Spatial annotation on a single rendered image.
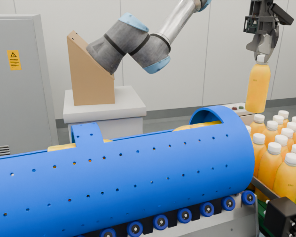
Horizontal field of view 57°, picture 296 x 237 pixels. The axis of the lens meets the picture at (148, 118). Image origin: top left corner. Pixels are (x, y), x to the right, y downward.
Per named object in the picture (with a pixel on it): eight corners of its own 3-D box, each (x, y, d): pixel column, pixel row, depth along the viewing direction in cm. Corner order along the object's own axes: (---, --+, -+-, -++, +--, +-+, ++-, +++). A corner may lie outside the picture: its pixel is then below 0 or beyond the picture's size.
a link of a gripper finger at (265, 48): (253, 63, 94) (254, 35, 92) (267, 62, 96) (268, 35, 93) (260, 63, 91) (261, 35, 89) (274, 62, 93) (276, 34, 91)
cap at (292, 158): (283, 157, 85) (284, 152, 84) (297, 158, 84) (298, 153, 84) (286, 163, 82) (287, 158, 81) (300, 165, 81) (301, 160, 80)
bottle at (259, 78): (249, 105, 109) (257, 58, 102) (267, 109, 104) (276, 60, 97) (241, 109, 104) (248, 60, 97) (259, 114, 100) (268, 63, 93)
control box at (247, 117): (204, 127, 126) (206, 106, 122) (240, 121, 133) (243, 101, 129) (216, 136, 118) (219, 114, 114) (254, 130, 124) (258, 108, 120)
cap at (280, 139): (279, 138, 97) (281, 134, 96) (289, 143, 94) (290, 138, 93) (271, 140, 95) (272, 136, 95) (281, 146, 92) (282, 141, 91)
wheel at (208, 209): (202, 198, 83) (205, 198, 81) (214, 206, 83) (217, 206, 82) (196, 211, 81) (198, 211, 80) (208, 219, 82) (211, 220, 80)
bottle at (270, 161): (268, 205, 92) (277, 157, 85) (249, 194, 97) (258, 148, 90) (279, 197, 96) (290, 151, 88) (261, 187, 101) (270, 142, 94)
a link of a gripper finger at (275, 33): (263, 48, 94) (264, 22, 92) (268, 48, 95) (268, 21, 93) (274, 48, 90) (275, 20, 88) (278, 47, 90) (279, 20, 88)
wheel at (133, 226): (131, 216, 76) (133, 217, 74) (144, 225, 76) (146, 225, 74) (122, 231, 74) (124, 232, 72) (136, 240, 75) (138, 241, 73)
